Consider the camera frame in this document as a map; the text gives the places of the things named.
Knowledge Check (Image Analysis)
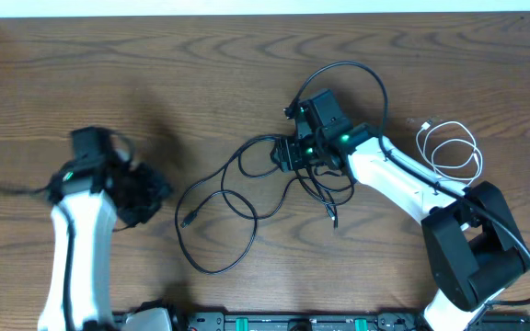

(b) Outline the black USB cable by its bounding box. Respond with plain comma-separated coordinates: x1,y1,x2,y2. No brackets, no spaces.
173,133,357,276

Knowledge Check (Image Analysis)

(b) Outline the white USB cable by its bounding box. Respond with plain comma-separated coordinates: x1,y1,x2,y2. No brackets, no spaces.
406,117,484,187

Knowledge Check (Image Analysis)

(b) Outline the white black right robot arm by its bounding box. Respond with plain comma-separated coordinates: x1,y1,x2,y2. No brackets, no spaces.
271,124,530,330

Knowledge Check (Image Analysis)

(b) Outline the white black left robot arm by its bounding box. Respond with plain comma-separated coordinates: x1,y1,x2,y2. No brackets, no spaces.
37,158,172,330

